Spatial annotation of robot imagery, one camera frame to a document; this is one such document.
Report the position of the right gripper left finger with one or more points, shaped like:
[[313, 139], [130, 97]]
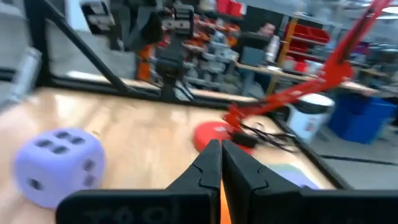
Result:
[[140, 208]]

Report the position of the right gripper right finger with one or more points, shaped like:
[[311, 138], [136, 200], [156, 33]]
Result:
[[295, 208]]

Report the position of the large purple foam die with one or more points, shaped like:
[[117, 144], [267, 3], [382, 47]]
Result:
[[298, 180], [56, 174]]

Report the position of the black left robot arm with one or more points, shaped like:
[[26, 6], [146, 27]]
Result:
[[171, 68]]

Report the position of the green translucent plastic bin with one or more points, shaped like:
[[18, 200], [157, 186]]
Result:
[[275, 168]]

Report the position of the white trash can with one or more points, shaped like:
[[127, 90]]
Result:
[[308, 124]]

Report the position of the blue storage bin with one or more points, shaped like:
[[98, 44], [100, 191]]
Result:
[[363, 121]]

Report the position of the shelf with red bins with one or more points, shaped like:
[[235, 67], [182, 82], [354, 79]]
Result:
[[306, 34]]

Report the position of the red desk lamp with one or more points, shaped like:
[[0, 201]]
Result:
[[335, 68]]

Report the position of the black metal table frame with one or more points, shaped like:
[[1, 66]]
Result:
[[90, 51]]

